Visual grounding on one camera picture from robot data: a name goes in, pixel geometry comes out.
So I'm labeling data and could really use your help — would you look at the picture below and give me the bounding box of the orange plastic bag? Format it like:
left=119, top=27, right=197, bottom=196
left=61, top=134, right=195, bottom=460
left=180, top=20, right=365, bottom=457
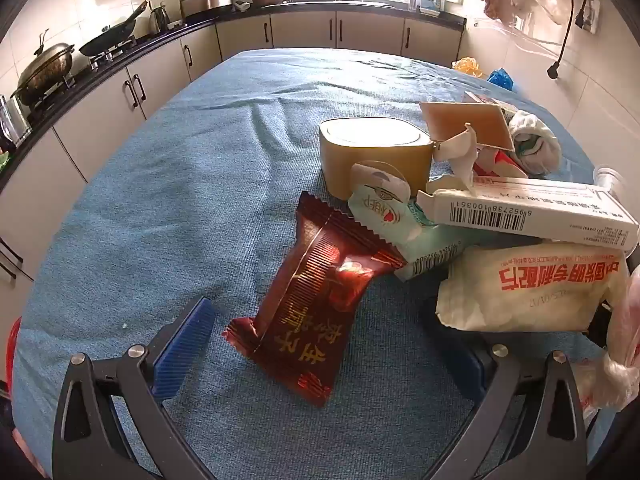
left=452, top=56, right=488, bottom=78

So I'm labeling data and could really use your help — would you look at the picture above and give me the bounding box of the steel rice cooker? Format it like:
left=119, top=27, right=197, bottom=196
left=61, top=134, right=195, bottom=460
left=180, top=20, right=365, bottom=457
left=179, top=0, right=233, bottom=20

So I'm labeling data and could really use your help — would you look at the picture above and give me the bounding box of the small white grey box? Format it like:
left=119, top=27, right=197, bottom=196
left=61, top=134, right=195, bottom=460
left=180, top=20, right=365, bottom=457
left=462, top=91, right=521, bottom=123

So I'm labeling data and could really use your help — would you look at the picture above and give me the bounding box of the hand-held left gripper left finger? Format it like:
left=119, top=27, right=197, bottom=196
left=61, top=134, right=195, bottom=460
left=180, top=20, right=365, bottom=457
left=52, top=296, right=218, bottom=480

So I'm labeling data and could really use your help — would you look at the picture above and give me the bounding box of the black kitchen countertop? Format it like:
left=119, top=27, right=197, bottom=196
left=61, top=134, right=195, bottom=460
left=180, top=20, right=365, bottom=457
left=0, top=0, right=467, bottom=191

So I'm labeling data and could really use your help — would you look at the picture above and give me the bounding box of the black gas stove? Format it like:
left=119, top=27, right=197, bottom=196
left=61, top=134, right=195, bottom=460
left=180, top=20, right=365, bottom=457
left=30, top=35, right=151, bottom=111

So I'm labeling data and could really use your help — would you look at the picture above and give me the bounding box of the red box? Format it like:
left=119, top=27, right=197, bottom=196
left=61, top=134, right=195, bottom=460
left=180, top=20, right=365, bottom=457
left=472, top=145, right=528, bottom=178

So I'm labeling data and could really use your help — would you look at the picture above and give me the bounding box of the black cable with plug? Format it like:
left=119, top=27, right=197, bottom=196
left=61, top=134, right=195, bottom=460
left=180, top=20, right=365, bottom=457
left=547, top=0, right=576, bottom=81

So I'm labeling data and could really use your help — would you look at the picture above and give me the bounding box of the pale green wet wipes pack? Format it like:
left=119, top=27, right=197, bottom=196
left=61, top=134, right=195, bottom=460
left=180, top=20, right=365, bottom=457
left=347, top=160, right=481, bottom=282

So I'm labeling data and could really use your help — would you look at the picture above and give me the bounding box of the tan cardboard piece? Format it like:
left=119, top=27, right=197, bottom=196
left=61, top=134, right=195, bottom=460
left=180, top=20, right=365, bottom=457
left=419, top=101, right=516, bottom=152

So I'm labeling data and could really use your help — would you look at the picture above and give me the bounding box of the steel kettle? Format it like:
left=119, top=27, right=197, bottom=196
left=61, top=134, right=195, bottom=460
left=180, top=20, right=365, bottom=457
left=148, top=4, right=171, bottom=35

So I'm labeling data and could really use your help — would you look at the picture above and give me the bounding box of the tan rounded box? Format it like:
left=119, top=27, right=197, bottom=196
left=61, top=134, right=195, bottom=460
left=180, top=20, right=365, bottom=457
left=318, top=116, right=434, bottom=200

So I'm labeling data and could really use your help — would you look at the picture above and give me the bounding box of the steel wok with lid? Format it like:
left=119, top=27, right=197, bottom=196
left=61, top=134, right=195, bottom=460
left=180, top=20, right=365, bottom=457
left=11, top=30, right=76, bottom=106

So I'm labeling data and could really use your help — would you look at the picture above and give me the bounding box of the long white carton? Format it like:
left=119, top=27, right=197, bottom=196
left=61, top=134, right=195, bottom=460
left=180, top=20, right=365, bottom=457
left=416, top=124, right=640, bottom=251

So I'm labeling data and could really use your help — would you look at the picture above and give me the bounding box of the blue plastic bag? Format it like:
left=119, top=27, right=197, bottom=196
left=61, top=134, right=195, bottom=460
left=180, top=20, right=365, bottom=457
left=487, top=67, right=516, bottom=92

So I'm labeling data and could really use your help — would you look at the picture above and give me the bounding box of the crumpled white cloth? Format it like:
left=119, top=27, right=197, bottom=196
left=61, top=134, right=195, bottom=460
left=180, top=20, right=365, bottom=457
left=510, top=110, right=562, bottom=175

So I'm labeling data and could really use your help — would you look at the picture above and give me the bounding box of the dark red snack packet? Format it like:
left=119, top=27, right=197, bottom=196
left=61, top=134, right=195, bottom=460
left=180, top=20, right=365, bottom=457
left=221, top=191, right=408, bottom=408

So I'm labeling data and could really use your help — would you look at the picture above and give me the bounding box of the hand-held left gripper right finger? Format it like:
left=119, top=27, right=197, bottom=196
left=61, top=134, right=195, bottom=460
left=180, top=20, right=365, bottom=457
left=421, top=297, right=588, bottom=480

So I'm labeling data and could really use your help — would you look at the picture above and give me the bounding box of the white wrapper with red print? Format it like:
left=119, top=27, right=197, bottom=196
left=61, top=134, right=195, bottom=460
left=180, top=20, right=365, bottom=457
left=435, top=242, right=630, bottom=333

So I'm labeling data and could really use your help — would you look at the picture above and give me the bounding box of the wall outlet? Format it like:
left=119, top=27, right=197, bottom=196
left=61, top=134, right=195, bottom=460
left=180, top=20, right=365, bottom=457
left=575, top=0, right=601, bottom=36

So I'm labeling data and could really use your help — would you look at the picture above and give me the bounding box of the black frying pan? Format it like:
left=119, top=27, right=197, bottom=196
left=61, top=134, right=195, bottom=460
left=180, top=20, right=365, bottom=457
left=79, top=0, right=149, bottom=57

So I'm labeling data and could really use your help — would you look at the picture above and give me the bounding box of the blue blanket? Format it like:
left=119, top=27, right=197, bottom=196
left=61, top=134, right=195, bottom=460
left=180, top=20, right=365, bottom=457
left=11, top=47, right=640, bottom=480

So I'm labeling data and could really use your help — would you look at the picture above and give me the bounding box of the clear plastic bottle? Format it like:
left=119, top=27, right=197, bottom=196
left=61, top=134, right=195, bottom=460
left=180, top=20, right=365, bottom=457
left=592, top=165, right=626, bottom=201

